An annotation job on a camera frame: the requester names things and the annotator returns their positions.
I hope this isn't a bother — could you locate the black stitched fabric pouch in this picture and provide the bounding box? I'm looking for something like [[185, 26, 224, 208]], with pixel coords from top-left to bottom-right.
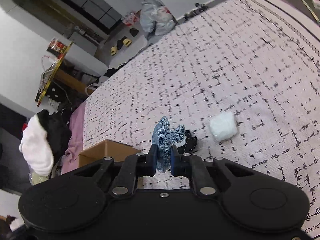
[[174, 130, 197, 154]]

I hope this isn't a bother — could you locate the blue knitted cloth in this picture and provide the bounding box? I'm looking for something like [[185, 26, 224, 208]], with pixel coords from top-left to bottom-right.
[[152, 116, 185, 173]]

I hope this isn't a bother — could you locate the white soft packet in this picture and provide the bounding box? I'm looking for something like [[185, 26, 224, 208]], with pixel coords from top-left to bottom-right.
[[209, 112, 238, 142]]

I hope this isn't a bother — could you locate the brown cardboard box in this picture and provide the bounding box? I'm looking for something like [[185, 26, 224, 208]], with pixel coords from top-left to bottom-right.
[[78, 140, 140, 167]]

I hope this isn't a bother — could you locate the purple bed sheet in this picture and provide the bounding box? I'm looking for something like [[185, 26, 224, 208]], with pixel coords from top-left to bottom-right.
[[61, 102, 86, 174]]

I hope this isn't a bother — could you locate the white patterned bed cover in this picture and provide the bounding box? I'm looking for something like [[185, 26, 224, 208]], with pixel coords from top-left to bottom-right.
[[83, 0, 319, 239]]

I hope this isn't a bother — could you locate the yellow slipper right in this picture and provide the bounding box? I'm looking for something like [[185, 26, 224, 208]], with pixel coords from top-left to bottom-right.
[[123, 38, 132, 47]]

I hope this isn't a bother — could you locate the round white yellow table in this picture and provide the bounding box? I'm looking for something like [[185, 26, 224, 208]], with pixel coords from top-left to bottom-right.
[[35, 41, 96, 107]]

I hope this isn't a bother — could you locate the black slipper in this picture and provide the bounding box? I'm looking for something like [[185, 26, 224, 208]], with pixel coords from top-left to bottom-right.
[[129, 28, 139, 37]]

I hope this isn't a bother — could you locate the grey plastic bag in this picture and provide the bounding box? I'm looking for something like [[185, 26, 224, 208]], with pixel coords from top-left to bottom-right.
[[140, 0, 162, 34]]

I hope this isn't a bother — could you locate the white plastic bag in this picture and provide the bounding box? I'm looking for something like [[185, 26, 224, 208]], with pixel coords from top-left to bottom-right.
[[151, 6, 175, 36]]

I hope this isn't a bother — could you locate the pack of water bottles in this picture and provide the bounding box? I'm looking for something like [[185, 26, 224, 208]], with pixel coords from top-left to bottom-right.
[[121, 11, 139, 27]]

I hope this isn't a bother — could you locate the red snack box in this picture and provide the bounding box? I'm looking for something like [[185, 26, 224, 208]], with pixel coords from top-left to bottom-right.
[[47, 38, 67, 58]]

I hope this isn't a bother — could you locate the black dumbbell set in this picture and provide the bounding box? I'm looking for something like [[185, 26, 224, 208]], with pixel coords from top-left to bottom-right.
[[184, 3, 209, 22]]

